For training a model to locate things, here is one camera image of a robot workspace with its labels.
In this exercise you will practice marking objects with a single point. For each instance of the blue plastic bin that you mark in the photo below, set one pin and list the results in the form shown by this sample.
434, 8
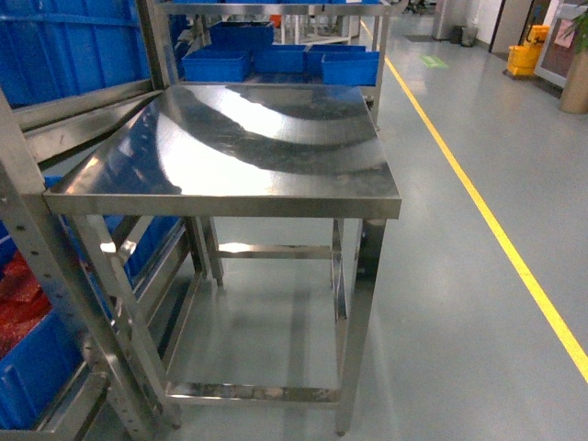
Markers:
278, 59
350, 68
208, 66

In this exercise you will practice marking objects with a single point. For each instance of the stainless steel table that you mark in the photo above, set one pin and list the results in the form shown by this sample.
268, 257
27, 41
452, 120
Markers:
252, 171

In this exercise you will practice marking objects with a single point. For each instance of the yellow mop bucket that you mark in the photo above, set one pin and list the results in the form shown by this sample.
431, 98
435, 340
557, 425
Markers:
523, 59

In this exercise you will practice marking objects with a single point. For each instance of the red bubble wrap pile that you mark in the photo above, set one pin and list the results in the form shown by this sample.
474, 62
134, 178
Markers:
23, 303

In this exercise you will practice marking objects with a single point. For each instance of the tall planter pot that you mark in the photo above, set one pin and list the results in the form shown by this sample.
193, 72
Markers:
573, 99

